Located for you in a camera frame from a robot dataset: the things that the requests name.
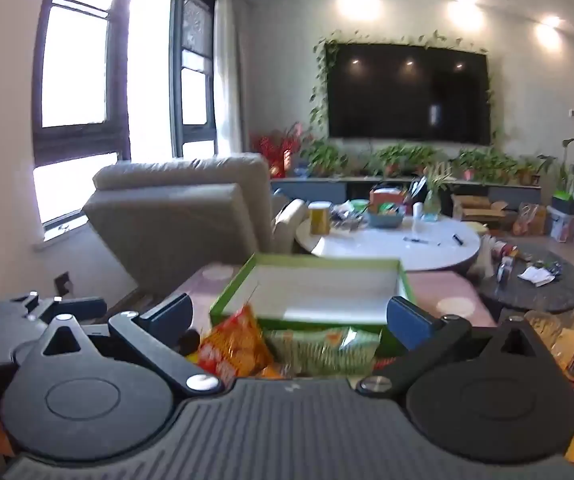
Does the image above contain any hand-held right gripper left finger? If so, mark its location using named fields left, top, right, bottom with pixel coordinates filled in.
left=36, top=292, right=223, bottom=397

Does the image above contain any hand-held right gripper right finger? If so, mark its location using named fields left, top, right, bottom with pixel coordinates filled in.
left=357, top=296, right=544, bottom=399

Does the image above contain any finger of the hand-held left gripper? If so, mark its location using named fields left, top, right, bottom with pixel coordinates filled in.
left=16, top=290, right=109, bottom=326

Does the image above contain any red noodle snack packet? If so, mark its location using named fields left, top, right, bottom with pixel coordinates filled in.
left=198, top=304, right=277, bottom=380

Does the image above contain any green cardboard box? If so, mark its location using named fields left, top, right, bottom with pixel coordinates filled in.
left=209, top=254, right=417, bottom=357

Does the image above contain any green snack packet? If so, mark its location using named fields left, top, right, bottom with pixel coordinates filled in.
left=266, top=326, right=383, bottom=377

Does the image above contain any white oval coffee table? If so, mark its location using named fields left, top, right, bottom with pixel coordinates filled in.
left=296, top=205, right=482, bottom=271

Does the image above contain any blue plastic basket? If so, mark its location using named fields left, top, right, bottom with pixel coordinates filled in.
left=367, top=207, right=405, bottom=229

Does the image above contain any beige sofa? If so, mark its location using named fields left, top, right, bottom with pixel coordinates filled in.
left=82, top=152, right=308, bottom=293

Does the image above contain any glass vase with green plant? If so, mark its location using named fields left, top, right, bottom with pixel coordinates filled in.
left=419, top=162, right=455, bottom=222

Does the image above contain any orange box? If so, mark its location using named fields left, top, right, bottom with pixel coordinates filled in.
left=369, top=187, right=408, bottom=211

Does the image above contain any open cardboard box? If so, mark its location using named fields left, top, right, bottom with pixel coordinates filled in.
left=451, top=194, right=509, bottom=223

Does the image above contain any white crumpled paper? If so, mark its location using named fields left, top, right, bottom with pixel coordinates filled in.
left=517, top=266, right=555, bottom=287

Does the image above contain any yellow canister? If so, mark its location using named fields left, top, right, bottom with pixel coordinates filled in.
left=309, top=201, right=333, bottom=235

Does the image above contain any dark round low table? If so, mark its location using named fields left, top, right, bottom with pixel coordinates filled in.
left=472, top=242, right=574, bottom=316

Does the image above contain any clear plastic bag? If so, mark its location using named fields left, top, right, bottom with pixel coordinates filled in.
left=512, top=204, right=548, bottom=236

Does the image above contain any grey television cabinet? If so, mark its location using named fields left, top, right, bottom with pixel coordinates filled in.
left=271, top=175, right=543, bottom=207

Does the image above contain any green potted plant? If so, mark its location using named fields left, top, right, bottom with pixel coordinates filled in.
left=302, top=140, right=348, bottom=177
left=454, top=149, right=518, bottom=183
left=374, top=145, right=435, bottom=177

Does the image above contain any dark framed window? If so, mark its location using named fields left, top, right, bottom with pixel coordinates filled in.
left=32, top=0, right=218, bottom=241

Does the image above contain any clear storage box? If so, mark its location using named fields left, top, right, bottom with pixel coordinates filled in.
left=547, top=207, right=574, bottom=243

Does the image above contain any red flower plant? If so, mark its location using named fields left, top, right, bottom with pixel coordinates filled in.
left=251, top=122, right=313, bottom=178

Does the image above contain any tall large-leaf plant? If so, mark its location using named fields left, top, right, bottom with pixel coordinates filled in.
left=537, top=137, right=574, bottom=196

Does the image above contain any white curtain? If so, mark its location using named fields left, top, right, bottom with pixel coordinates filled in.
left=214, top=0, right=245, bottom=156

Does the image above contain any green vine garland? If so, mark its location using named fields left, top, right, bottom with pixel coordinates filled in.
left=309, top=30, right=505, bottom=151

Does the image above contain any black wall television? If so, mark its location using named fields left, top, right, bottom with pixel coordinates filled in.
left=326, top=42, right=490, bottom=146

